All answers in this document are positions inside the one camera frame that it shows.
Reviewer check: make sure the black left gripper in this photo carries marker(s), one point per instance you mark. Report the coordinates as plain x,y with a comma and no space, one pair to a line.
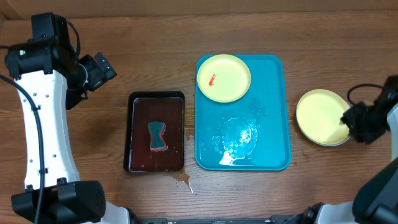
99,76

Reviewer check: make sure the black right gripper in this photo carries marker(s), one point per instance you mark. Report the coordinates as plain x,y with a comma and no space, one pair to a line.
356,121

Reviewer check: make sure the light blue plate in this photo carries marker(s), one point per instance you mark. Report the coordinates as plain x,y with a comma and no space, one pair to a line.
330,141

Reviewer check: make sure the orange and green sponge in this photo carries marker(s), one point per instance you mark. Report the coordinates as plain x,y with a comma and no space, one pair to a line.
156,131

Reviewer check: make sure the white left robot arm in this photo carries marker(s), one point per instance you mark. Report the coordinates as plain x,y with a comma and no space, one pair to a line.
51,78

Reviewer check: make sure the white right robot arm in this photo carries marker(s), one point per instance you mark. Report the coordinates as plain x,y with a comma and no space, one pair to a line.
376,201

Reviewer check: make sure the blue plastic tray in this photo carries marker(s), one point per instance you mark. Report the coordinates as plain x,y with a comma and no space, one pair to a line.
251,133

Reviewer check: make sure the black water basin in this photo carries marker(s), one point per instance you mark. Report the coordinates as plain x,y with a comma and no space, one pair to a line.
147,106

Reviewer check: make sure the yellow plate with red stain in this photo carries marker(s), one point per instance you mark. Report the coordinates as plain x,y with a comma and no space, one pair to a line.
223,78

